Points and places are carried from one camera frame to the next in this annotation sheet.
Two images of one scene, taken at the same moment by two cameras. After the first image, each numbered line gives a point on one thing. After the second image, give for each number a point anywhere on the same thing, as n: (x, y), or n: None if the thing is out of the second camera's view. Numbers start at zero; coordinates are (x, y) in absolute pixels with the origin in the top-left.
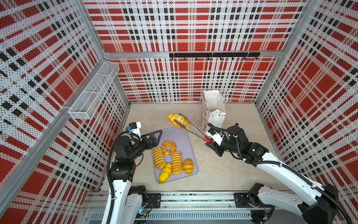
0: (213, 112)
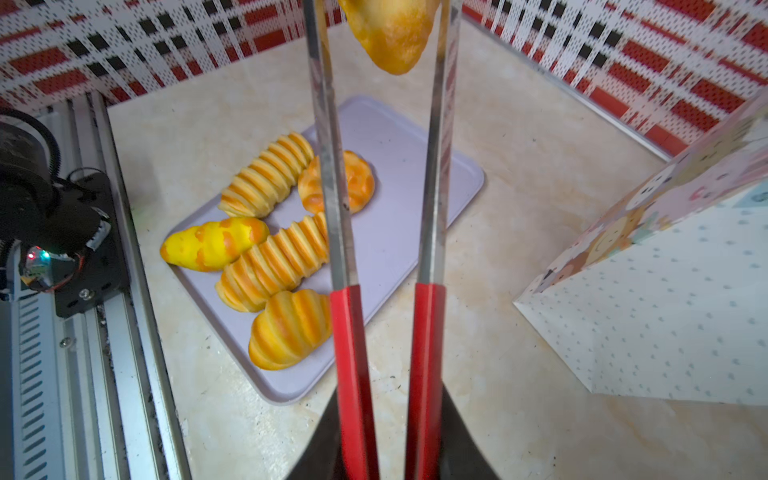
0: (666, 295)
